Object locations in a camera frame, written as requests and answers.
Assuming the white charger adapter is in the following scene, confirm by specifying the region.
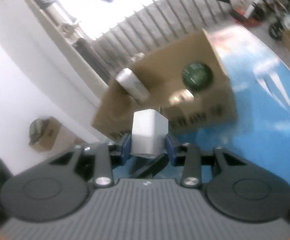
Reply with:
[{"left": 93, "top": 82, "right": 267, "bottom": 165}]
[{"left": 130, "top": 109, "right": 168, "bottom": 159}]

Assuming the dark green round bowl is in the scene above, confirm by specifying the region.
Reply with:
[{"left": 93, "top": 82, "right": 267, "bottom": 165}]
[{"left": 181, "top": 62, "right": 213, "bottom": 93}]

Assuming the white cylindrical bottle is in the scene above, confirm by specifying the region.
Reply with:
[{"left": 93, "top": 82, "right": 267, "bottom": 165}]
[{"left": 115, "top": 68, "right": 150, "bottom": 105}]

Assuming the brown cardboard box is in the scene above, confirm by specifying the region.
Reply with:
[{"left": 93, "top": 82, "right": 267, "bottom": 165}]
[{"left": 91, "top": 30, "right": 238, "bottom": 141}]

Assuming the small cardboard box on floor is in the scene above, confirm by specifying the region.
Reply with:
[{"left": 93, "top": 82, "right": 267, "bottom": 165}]
[{"left": 29, "top": 116, "right": 85, "bottom": 153}]

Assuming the metal balcony railing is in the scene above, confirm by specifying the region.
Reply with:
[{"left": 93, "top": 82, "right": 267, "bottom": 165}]
[{"left": 92, "top": 0, "right": 235, "bottom": 53}]

